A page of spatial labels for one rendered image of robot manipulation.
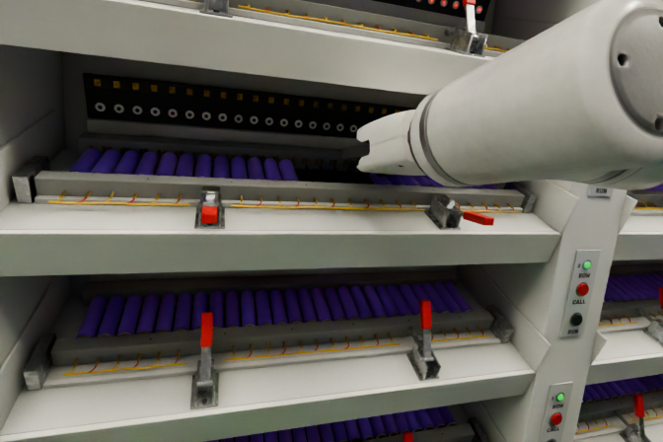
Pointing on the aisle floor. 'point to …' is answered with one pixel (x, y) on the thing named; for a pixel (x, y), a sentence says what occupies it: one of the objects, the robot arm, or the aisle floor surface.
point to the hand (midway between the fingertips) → (376, 162)
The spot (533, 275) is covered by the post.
